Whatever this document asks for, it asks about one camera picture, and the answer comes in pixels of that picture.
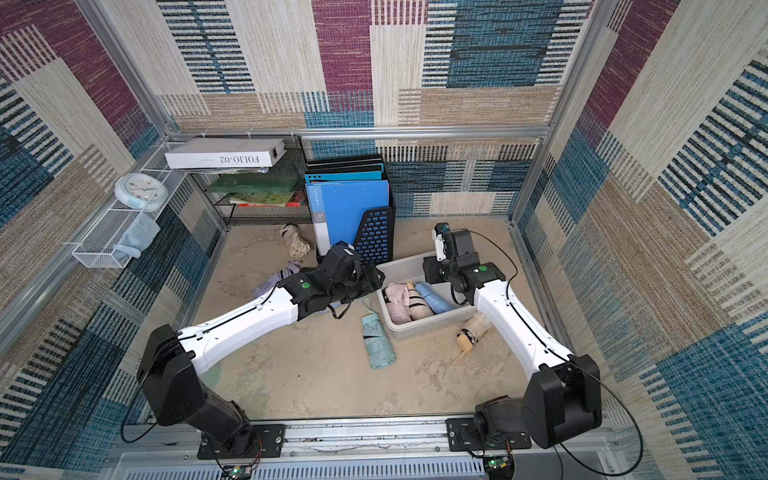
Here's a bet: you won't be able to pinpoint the black wire shelf rack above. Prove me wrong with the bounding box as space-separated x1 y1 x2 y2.
191 138 310 228

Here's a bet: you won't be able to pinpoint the beige umbrella black stripes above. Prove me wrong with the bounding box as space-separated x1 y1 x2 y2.
406 282 433 321

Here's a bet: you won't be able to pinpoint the lilac folded umbrella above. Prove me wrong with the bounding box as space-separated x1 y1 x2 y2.
252 260 303 298

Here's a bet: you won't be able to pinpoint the beige umbrella wooden handle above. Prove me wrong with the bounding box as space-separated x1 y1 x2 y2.
453 312 493 365

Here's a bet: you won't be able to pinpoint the black mesh file holder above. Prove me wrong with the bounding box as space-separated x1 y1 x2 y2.
350 205 394 265

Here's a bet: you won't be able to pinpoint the white wire wall basket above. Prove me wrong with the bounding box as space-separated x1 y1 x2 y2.
71 142 185 269

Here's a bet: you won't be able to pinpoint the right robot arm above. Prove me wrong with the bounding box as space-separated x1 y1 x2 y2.
422 223 602 449

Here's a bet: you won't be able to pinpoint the mint green folded umbrella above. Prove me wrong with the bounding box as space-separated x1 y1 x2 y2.
361 313 396 370

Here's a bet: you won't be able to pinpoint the green book on shelf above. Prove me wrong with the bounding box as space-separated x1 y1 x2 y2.
207 173 299 194

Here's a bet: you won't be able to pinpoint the blue clip file folder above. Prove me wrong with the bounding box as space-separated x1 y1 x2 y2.
306 180 390 256

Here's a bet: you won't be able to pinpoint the white FOLIO-02 box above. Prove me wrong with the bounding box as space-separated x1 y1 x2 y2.
165 138 286 170

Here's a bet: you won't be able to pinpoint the cream umbrella at back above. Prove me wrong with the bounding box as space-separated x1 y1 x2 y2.
280 224 311 259

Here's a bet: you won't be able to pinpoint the teal file folder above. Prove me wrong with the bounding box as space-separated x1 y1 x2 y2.
304 163 384 183

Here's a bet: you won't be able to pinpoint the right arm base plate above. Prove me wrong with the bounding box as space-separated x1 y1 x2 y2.
445 417 532 452

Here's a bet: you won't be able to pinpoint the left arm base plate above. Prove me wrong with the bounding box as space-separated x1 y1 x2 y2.
197 423 286 461

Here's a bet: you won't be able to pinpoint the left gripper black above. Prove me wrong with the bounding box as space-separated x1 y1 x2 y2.
328 262 387 305

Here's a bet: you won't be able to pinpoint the red and green book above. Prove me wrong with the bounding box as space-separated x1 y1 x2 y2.
228 191 305 208

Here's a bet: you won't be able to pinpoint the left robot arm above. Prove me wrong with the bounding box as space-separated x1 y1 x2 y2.
137 242 385 458

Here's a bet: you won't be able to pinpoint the light blue umbrella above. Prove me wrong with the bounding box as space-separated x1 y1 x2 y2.
415 282 457 315

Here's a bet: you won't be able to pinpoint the pink umbrella black strap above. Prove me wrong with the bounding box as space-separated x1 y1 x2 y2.
383 282 413 326

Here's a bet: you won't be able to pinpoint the white round clock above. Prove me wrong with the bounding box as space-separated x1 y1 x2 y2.
114 173 169 213

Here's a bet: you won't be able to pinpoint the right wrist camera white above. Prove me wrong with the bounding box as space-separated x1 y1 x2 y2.
432 222 453 262

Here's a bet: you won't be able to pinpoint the light blue cloth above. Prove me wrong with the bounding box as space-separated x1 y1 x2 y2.
113 212 161 261

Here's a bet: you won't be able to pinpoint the white plastic storage box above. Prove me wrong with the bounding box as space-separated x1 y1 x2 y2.
376 253 477 340

